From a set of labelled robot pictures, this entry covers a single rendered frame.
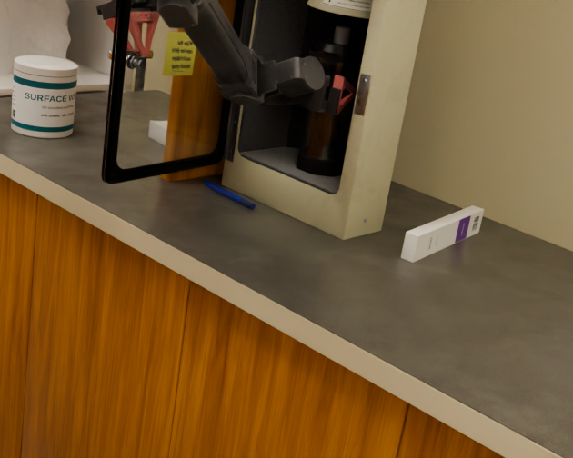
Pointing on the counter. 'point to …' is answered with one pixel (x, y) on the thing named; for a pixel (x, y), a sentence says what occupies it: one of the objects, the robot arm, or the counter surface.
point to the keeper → (362, 94)
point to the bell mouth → (345, 7)
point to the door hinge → (232, 102)
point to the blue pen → (229, 194)
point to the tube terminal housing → (381, 48)
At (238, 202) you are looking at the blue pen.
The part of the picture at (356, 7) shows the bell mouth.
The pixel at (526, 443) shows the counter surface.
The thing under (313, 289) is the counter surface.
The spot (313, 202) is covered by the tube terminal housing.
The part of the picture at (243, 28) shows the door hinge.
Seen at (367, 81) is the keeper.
